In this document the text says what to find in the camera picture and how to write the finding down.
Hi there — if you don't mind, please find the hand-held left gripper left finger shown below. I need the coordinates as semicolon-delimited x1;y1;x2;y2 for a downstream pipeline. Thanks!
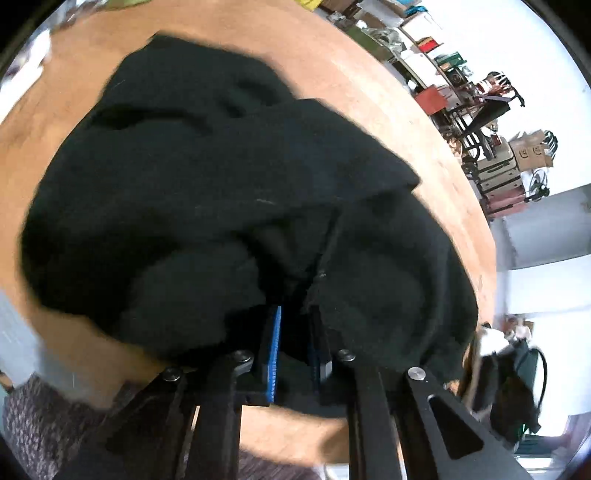
60;305;283;480

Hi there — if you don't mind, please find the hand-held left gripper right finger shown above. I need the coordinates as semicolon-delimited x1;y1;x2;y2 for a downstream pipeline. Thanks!
308;314;536;480

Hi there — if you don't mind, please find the black garment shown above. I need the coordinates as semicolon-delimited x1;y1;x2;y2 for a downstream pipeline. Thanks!
21;32;478;407

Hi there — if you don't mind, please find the dark blurred object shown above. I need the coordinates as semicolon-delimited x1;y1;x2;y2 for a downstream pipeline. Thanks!
459;323;548;444

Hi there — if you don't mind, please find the beige cabinet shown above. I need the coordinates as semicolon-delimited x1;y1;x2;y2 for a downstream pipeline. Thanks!
471;154;529;220

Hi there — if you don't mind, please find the black fan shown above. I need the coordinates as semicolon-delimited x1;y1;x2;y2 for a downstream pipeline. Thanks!
524;168;552;201

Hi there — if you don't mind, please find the red box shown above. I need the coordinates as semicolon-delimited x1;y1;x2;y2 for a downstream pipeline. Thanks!
414;87;447;116

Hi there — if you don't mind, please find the cardboard box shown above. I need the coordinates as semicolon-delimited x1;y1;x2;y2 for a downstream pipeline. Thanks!
508;130;555;172

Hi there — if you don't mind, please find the black chair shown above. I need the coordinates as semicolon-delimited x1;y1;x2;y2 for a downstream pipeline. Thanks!
455;80;527;158

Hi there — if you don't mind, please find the cluttered storage shelf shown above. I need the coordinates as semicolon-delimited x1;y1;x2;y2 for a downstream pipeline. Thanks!
295;0;476;93

